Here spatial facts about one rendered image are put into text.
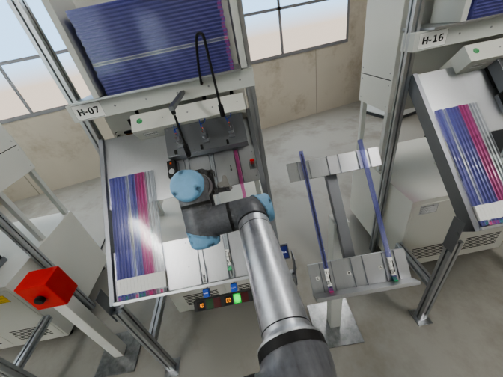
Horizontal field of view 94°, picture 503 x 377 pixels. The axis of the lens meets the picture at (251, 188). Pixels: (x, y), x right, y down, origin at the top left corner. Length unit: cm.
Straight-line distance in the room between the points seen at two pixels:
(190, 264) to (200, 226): 47
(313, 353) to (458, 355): 146
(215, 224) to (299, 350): 32
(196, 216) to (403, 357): 138
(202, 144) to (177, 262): 49
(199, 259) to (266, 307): 65
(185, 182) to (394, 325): 148
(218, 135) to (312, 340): 83
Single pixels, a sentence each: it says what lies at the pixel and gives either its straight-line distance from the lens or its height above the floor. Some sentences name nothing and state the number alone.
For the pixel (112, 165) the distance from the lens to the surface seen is 121.
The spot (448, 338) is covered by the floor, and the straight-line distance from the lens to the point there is 179.
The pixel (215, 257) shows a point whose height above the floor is 78.
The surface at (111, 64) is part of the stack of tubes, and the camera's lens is 110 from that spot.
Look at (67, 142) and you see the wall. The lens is 432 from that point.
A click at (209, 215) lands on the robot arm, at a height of 117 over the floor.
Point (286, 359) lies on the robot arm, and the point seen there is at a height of 118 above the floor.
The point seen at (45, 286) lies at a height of 77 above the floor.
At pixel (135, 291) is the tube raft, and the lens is 110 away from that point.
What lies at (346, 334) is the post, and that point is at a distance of 164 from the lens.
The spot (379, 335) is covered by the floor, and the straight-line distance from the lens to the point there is 169.
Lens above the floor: 151
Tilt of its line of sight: 34 degrees down
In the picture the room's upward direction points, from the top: 12 degrees counter-clockwise
